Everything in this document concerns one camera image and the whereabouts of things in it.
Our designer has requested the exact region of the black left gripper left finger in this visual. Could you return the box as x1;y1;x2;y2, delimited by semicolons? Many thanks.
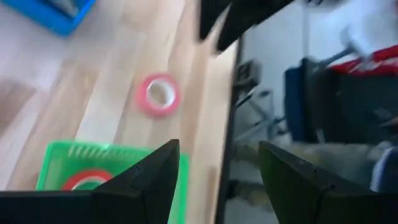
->
0;139;181;224

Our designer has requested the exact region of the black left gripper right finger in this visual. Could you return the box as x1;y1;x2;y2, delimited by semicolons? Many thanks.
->
258;140;398;224

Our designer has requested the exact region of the green plastic basket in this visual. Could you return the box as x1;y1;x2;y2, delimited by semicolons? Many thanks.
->
35;139;190;224

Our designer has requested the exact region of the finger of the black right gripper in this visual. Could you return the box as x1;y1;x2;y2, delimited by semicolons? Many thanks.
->
216;0;295;52
198;0;233;41

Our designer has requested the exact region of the red cloth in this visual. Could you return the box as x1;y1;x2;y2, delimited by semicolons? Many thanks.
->
329;45;398;77

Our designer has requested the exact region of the black storage cart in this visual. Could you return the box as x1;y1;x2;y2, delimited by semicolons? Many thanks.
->
306;62;398;146

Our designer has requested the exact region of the red tape roll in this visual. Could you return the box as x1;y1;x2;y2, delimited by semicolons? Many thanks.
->
61;169;114;191

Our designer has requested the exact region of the pink tape roll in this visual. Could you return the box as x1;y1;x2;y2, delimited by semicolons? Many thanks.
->
136;73;182;118

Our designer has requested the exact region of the blue plastic basket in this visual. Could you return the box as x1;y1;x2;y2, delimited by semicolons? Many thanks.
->
0;0;98;37

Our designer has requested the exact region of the blue panel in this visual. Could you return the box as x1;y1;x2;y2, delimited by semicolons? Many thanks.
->
284;57;312;142

